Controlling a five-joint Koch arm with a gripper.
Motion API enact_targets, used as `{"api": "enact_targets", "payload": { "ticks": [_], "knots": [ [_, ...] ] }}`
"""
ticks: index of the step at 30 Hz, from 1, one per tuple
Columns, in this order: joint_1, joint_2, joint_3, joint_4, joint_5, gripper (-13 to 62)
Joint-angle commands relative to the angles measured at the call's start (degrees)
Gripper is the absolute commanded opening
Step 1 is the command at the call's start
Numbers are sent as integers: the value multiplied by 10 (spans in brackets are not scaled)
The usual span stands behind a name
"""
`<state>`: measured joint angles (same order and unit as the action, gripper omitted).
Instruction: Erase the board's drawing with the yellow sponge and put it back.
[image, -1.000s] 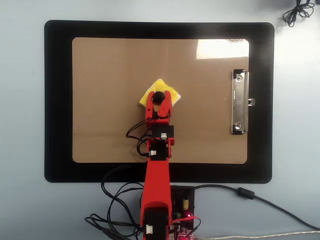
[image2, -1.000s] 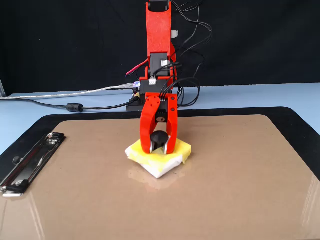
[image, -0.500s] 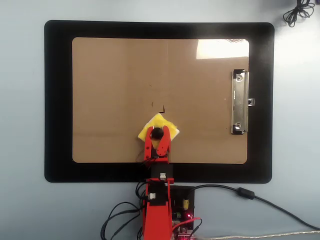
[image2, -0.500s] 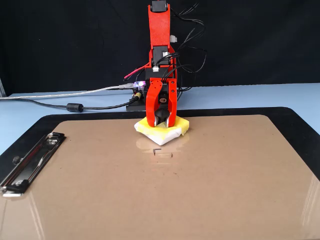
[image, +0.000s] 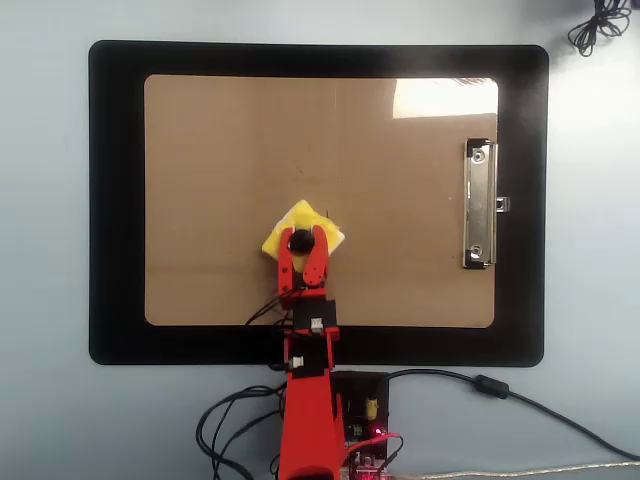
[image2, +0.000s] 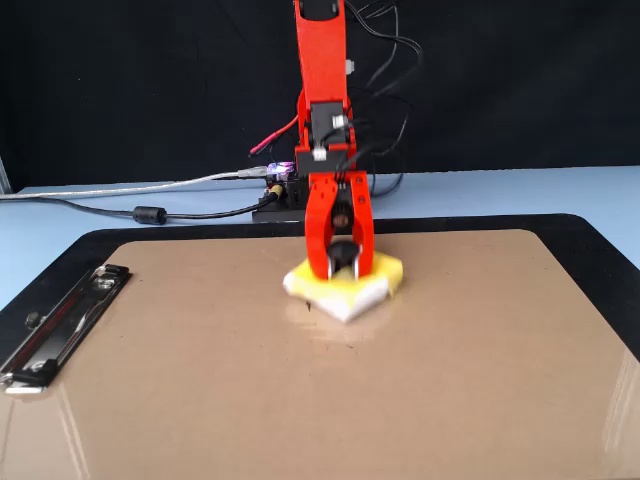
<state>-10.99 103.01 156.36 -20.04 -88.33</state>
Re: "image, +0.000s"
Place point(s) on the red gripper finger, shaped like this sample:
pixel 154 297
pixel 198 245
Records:
pixel 317 265
pixel 285 270

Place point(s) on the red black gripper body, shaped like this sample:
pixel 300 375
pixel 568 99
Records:
pixel 312 294

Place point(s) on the black cone knob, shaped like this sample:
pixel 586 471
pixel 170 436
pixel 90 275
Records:
pixel 301 242

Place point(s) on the yellow white sponge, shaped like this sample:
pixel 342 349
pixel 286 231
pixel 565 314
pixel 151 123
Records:
pixel 300 215

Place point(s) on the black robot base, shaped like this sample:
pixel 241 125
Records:
pixel 350 385

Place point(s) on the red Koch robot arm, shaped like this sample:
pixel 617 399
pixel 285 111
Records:
pixel 307 425

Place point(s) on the brown clipboard board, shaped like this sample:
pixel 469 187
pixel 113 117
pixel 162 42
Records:
pixel 225 175

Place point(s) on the metal clipboard clip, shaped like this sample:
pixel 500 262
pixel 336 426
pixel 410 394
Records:
pixel 480 210

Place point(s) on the controller circuit board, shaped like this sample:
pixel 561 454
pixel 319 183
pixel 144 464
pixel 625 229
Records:
pixel 367 460

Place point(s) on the black rubber mat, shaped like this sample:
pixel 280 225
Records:
pixel 115 200

